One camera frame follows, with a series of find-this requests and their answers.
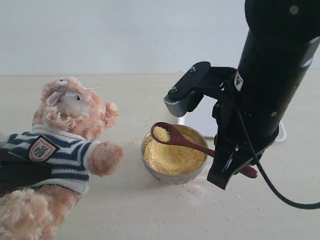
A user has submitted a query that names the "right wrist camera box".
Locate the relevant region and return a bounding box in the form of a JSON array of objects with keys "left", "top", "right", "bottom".
[{"left": 163, "top": 61, "right": 211, "bottom": 118}]

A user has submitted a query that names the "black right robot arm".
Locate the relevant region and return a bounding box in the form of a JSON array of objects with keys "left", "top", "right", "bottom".
[{"left": 207, "top": 0, "right": 320, "bottom": 189}]

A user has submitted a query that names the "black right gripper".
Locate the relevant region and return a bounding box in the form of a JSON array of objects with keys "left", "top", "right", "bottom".
[{"left": 212, "top": 31, "right": 320, "bottom": 163}]

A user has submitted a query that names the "white rectangular plastic tray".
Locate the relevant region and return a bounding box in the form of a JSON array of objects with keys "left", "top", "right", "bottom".
[{"left": 177, "top": 96, "right": 287, "bottom": 143}]

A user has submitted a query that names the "steel bowl of millet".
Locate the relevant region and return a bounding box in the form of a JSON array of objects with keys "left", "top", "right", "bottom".
[{"left": 140, "top": 132, "right": 209, "bottom": 185}]

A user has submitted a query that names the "tan teddy bear striped shirt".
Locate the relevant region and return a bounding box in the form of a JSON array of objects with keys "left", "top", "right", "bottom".
[{"left": 0, "top": 76, "right": 124, "bottom": 240}]

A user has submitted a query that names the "dark red wooden spoon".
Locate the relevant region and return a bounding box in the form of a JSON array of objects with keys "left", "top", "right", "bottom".
[{"left": 150, "top": 121, "right": 259, "bottom": 179}]

